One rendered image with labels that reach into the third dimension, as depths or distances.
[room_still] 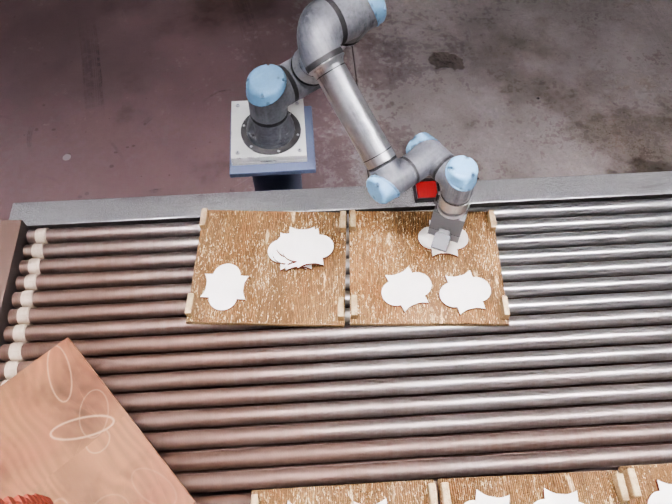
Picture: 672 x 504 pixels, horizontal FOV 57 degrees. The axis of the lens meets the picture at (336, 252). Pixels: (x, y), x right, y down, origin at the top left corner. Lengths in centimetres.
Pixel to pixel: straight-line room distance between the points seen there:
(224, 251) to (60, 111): 203
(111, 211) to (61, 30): 229
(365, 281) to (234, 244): 38
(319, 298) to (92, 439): 63
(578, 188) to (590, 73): 184
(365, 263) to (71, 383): 78
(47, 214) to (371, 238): 94
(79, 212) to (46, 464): 75
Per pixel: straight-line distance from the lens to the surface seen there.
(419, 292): 163
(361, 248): 169
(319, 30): 145
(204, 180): 306
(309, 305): 161
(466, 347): 162
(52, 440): 151
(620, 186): 202
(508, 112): 340
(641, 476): 163
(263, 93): 180
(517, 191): 190
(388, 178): 145
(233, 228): 175
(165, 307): 168
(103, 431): 148
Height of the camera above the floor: 239
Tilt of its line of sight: 59 degrees down
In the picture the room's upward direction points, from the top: straight up
